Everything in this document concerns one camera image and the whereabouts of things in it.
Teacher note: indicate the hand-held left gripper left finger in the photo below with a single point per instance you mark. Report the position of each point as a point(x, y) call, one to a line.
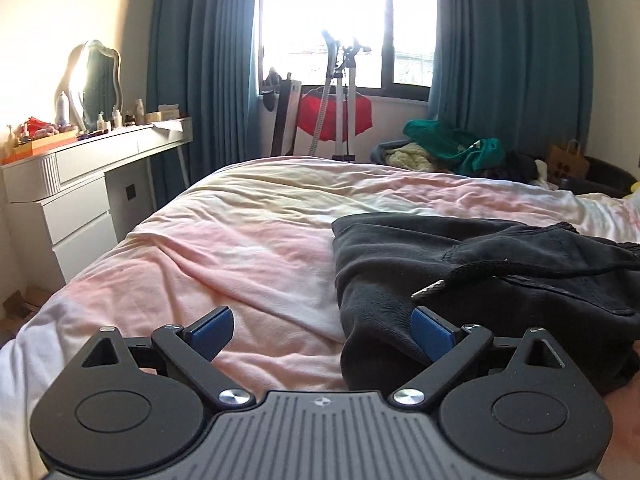
point(212, 334)

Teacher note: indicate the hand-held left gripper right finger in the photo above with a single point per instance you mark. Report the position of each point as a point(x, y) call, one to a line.
point(430, 336)

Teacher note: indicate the dark clothes pile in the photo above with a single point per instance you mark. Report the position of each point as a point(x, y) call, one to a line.
point(515, 165)

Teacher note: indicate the green clothes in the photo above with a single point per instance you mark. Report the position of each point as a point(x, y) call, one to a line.
point(440, 137)

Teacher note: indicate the bed with pink white blanket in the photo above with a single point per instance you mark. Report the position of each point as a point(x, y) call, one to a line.
point(225, 240)

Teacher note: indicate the pale yellow cloth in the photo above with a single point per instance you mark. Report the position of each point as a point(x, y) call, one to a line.
point(412, 157)

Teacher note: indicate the white dressing table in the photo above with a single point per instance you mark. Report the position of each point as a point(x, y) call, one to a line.
point(80, 210)

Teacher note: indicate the cardboard box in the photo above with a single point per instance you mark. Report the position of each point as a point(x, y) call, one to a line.
point(20, 310)

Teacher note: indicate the brown paper bag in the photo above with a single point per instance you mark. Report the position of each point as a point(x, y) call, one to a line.
point(567, 162)

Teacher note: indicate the tissue box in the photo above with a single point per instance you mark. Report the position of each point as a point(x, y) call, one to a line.
point(169, 113)

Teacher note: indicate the black upright stand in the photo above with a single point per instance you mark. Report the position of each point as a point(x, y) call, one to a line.
point(276, 110)

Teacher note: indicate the small cosmetic bottle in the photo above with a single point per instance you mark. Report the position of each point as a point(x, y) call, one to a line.
point(139, 111)

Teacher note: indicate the red cloth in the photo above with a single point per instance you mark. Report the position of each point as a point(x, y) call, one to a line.
point(312, 115)

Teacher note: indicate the black basket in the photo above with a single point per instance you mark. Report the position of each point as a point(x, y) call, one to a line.
point(610, 172)

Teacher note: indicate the silver tripod stand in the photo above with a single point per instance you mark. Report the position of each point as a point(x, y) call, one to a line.
point(350, 100)

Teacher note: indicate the orange tray with trinkets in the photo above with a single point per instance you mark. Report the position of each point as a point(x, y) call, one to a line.
point(40, 142)

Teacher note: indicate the white spray bottle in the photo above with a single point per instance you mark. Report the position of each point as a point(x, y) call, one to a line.
point(61, 109)

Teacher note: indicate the wavy framed mirror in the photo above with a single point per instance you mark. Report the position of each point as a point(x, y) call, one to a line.
point(100, 85)

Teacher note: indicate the teal curtain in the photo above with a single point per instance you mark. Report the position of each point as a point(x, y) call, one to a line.
point(510, 55)
point(205, 60)

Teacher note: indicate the window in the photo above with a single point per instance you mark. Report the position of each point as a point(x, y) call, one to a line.
point(350, 5)

